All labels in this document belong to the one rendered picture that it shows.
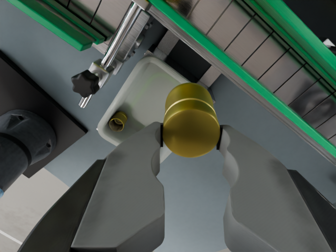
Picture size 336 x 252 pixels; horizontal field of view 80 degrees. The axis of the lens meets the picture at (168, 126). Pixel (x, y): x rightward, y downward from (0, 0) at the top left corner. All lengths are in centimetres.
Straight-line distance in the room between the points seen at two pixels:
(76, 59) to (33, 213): 217
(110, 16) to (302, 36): 26
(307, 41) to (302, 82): 13
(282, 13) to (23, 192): 232
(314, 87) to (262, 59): 10
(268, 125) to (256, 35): 28
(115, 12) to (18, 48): 31
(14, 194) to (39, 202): 23
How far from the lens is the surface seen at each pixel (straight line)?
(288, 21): 28
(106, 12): 36
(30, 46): 59
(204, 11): 34
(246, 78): 28
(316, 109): 44
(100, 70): 28
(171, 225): 84
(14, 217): 276
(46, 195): 226
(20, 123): 61
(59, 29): 29
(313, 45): 30
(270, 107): 40
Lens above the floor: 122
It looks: 60 degrees down
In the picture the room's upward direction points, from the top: 172 degrees counter-clockwise
